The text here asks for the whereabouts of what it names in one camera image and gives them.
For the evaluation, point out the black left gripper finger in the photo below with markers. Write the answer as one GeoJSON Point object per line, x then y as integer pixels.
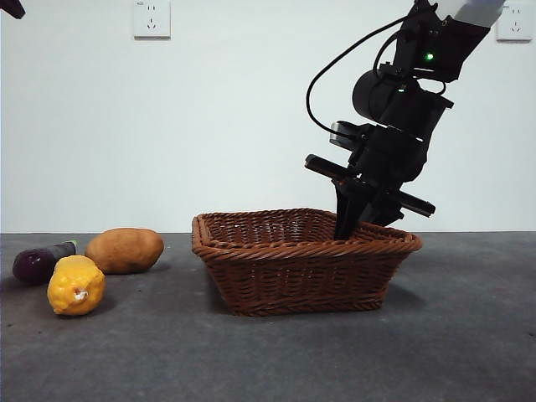
{"type": "Point", "coordinates": [10, 6]}

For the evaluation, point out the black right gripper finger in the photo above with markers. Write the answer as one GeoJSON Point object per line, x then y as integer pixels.
{"type": "Point", "coordinates": [385, 211]}
{"type": "Point", "coordinates": [349, 209]}

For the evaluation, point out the brown woven wicker basket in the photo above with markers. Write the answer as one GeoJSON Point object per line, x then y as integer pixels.
{"type": "Point", "coordinates": [301, 276]}

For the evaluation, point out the brown potato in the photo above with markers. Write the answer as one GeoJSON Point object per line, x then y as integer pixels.
{"type": "Point", "coordinates": [125, 251]}

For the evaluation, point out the purple eggplant with green stem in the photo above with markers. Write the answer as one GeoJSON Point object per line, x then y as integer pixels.
{"type": "Point", "coordinates": [35, 261]}

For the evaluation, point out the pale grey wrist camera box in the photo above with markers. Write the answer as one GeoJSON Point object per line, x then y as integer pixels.
{"type": "Point", "coordinates": [343, 134]}

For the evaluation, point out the white wall socket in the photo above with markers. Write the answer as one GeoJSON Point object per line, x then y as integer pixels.
{"type": "Point", "coordinates": [515, 29]}
{"type": "Point", "coordinates": [152, 19]}

